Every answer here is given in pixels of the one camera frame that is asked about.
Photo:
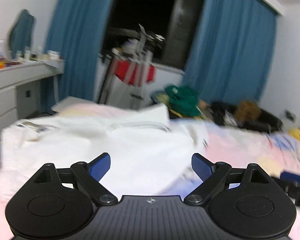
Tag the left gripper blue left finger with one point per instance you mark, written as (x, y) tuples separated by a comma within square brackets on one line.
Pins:
[(88, 176)]

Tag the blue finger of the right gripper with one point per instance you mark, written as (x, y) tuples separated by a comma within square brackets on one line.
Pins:
[(290, 177)]

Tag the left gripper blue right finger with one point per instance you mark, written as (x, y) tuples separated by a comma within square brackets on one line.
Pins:
[(213, 176)]

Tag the white sweatshirt garment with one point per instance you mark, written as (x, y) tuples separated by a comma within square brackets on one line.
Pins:
[(148, 151)]

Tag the pastel tie-dye bed blanket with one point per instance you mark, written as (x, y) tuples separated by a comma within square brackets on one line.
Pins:
[(274, 153)]

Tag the black sofa chair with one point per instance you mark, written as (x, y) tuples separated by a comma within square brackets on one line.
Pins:
[(223, 115)]

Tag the brown paper bag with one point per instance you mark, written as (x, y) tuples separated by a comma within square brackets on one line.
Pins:
[(247, 111)]

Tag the green garment pile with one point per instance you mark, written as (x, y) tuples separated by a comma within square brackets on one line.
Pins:
[(183, 100)]

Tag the red garment on rack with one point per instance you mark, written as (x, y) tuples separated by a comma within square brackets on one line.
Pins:
[(122, 70)]

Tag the white dressing table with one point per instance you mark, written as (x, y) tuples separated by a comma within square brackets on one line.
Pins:
[(19, 88)]

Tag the right blue curtain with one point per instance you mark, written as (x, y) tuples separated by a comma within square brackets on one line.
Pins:
[(232, 50)]

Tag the blue curtain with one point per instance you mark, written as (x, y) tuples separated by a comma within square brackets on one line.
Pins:
[(77, 32), (232, 50)]

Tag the tissue box on table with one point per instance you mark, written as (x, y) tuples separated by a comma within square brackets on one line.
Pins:
[(50, 55)]

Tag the left blue curtain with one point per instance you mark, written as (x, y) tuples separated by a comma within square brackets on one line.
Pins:
[(77, 32)]

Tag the wall power outlet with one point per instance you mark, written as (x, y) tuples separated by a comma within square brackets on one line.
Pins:
[(290, 116)]

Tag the wavy frame mirror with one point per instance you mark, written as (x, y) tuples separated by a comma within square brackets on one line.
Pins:
[(20, 34)]

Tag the dark window with frame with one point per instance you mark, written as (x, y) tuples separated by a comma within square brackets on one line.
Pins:
[(169, 24)]

